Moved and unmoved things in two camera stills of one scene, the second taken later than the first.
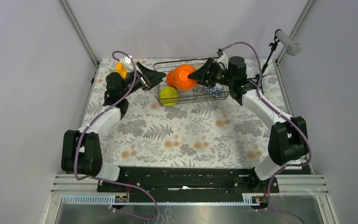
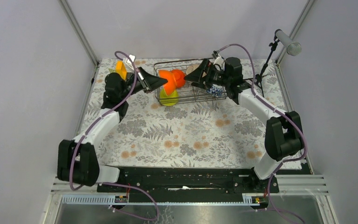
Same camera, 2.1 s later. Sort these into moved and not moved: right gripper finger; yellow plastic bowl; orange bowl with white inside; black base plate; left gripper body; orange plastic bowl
Moved: orange bowl with white inside; orange plastic bowl
Not moved: left gripper body; right gripper finger; yellow plastic bowl; black base plate
